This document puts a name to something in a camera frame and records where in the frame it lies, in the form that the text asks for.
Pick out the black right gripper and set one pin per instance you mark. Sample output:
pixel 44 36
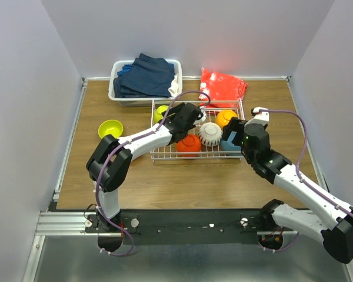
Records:
pixel 235 124

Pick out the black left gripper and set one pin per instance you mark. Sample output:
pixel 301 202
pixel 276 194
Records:
pixel 176 111

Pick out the lime green bowl shallow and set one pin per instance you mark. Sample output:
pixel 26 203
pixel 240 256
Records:
pixel 111 127

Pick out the lime green bowl tall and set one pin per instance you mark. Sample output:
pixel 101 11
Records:
pixel 158 113

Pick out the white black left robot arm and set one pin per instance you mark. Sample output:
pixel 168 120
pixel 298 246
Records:
pixel 110 161

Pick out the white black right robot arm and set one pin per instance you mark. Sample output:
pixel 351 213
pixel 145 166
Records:
pixel 330 220

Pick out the yellow orange bowl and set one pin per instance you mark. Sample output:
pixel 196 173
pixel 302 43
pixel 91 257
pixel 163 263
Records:
pixel 223 117

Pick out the orange bowl front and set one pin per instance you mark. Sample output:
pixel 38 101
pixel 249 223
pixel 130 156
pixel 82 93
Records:
pixel 189 146

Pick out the white blue patterned bowl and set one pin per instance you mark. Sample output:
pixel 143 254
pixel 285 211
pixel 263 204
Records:
pixel 210 134

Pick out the white cloth in basket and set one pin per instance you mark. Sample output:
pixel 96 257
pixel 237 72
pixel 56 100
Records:
pixel 174 86

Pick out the red white folded towel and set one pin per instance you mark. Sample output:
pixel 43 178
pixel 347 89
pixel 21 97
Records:
pixel 225 91

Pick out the folded blue jeans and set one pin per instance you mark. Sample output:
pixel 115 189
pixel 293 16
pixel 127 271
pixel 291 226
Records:
pixel 145 77

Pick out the white plastic laundry basket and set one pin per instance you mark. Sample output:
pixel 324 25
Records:
pixel 128 102

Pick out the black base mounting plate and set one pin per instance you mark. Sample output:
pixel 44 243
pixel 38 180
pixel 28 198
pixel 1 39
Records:
pixel 276 237

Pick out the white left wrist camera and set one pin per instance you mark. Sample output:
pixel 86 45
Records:
pixel 201 117

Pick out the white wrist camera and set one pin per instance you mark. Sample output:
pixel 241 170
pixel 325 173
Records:
pixel 260 116
pixel 201 117

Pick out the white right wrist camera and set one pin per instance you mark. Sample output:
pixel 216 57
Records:
pixel 260 116

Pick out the white wire dish rack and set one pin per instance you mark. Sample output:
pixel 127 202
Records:
pixel 170 153

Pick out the aluminium frame rail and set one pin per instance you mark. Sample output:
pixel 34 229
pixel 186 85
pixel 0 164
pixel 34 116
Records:
pixel 61 223

